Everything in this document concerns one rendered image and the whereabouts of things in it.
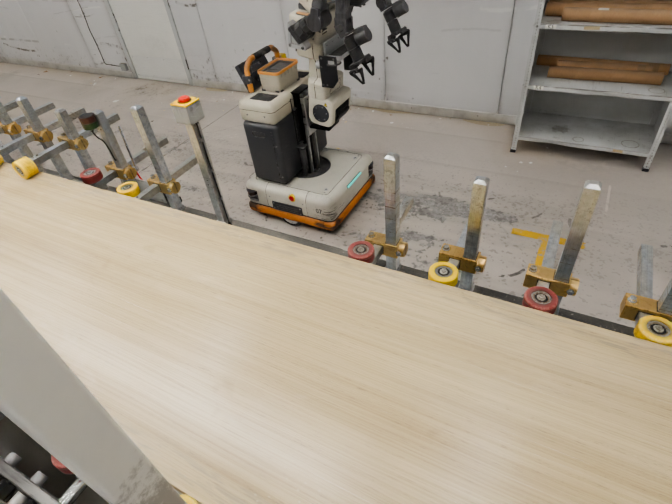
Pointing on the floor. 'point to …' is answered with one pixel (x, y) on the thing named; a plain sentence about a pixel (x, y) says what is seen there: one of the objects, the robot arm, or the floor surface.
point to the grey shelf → (611, 119)
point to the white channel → (71, 417)
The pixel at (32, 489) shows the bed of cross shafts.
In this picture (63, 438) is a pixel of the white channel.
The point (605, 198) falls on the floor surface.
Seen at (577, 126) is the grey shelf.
